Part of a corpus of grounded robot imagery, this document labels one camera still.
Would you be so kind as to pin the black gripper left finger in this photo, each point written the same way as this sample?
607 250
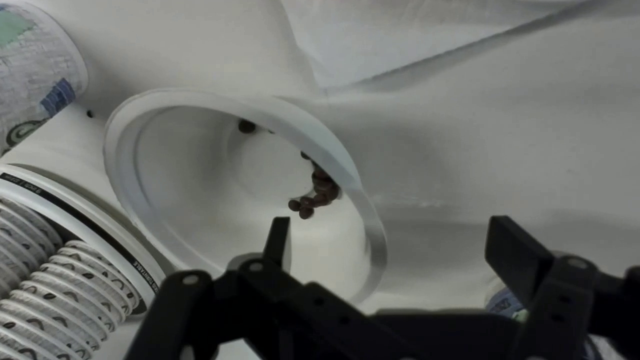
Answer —
262 305

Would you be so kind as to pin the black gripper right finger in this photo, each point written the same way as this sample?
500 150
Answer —
566 296

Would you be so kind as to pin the white bowl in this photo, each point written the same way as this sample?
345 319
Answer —
170 160

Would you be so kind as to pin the short paper cup stack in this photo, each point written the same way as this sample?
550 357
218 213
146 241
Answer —
59 296

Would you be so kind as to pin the patterned paper cup near stacks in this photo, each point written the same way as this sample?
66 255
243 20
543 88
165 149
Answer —
40 70

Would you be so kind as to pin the coffee beans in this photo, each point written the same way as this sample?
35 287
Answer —
280 174

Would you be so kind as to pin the white round stack tray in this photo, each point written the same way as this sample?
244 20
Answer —
91 222

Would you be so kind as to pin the white paper napkin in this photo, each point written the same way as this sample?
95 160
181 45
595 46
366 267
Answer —
355 40

